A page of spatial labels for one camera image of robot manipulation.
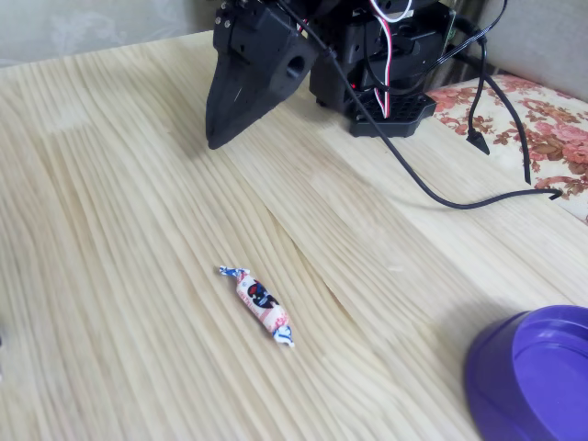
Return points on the small pink object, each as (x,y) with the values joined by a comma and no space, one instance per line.
(259,301)

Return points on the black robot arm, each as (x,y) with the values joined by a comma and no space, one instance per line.
(363,46)

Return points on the floral patterned cloth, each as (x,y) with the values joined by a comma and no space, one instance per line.
(556,133)

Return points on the purple plastic bowl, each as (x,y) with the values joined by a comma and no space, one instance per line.
(500,367)

